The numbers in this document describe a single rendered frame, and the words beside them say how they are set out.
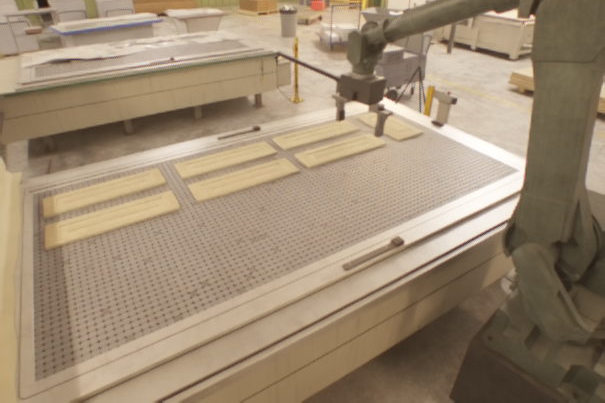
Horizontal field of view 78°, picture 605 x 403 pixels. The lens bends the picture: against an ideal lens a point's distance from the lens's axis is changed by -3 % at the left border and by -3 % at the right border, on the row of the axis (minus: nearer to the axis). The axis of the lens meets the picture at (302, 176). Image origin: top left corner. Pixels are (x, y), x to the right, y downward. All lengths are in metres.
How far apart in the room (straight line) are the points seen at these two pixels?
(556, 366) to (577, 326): 0.27
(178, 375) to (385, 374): 1.34
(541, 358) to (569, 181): 0.82
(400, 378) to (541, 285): 1.11
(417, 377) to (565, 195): 1.40
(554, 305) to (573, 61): 0.87
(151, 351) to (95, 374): 0.19
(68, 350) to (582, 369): 2.01
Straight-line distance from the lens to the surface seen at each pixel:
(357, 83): 2.19
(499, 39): 9.95
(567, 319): 1.78
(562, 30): 1.49
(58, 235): 2.23
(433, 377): 2.56
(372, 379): 2.48
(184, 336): 1.58
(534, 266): 1.67
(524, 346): 2.03
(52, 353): 1.72
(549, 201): 1.63
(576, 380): 2.12
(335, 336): 1.83
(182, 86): 5.31
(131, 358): 1.58
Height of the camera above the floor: 2.10
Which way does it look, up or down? 31 degrees down
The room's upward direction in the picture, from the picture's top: straight up
